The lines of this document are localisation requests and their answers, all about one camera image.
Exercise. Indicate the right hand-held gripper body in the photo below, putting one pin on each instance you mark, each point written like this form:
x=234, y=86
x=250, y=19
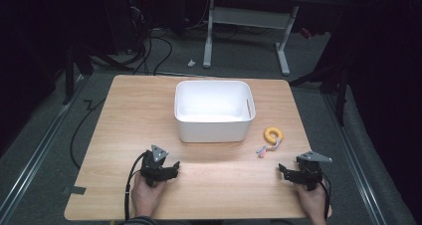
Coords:
x=310, y=170

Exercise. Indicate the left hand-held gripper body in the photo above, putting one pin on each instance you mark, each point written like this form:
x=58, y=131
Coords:
x=153, y=172

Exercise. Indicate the person's left hand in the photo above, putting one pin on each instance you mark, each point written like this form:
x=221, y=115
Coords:
x=146, y=196

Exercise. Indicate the person's right hand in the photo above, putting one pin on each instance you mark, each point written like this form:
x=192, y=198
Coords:
x=312, y=203

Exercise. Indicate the white plastic bin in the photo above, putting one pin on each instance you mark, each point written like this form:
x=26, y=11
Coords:
x=214, y=110

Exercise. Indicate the grey tape piece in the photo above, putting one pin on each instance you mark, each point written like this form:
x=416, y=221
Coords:
x=75, y=190

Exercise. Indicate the black stand legs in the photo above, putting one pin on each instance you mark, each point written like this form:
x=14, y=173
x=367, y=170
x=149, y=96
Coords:
x=340, y=89
x=71, y=75

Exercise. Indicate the crumpled white paper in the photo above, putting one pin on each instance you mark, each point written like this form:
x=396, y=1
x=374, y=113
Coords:
x=191, y=63

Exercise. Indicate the small red object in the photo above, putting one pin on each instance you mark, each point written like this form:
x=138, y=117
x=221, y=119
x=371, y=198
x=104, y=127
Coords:
x=305, y=33

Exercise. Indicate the dark computer tower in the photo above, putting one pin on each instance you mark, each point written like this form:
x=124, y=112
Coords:
x=136, y=19

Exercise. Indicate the white-framed wooden desk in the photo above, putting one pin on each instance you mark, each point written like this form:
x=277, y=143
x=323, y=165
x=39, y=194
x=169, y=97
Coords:
x=252, y=17

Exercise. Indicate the metal floor rail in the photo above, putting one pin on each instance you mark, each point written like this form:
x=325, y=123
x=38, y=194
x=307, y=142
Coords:
x=356, y=162
x=36, y=152

